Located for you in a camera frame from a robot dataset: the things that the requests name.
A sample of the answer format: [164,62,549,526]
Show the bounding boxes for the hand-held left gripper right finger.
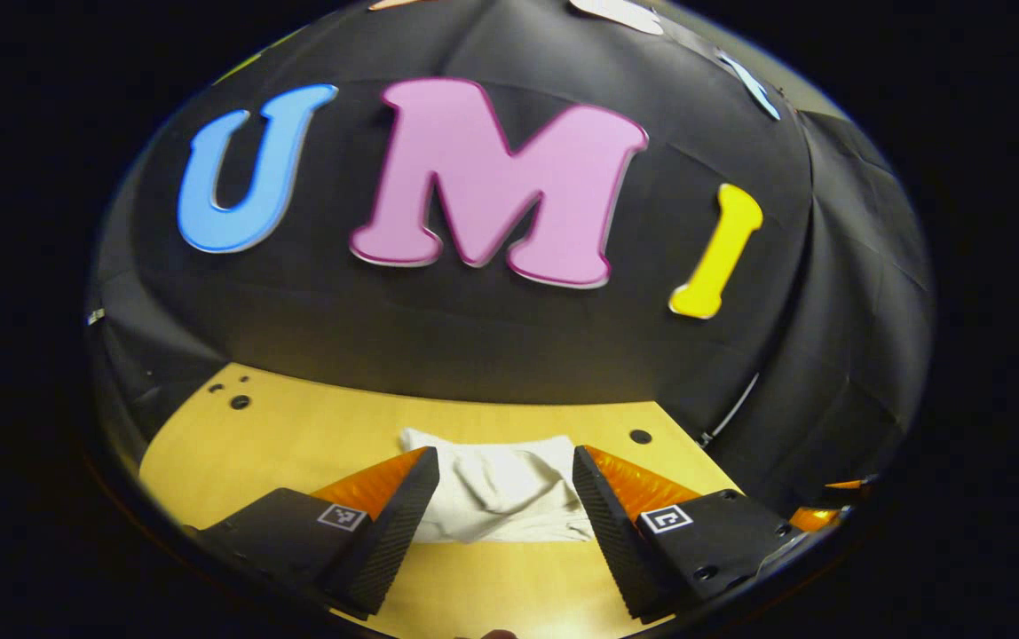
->
[572,445,805,625]

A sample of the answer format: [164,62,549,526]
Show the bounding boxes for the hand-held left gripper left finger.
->
[183,446,441,620]

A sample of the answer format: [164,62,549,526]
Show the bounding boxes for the white jeans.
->
[399,428,596,544]

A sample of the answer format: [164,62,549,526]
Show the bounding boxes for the black backdrop cloth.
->
[83,0,935,525]

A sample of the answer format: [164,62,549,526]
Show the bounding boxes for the white cable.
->
[698,371,761,447]

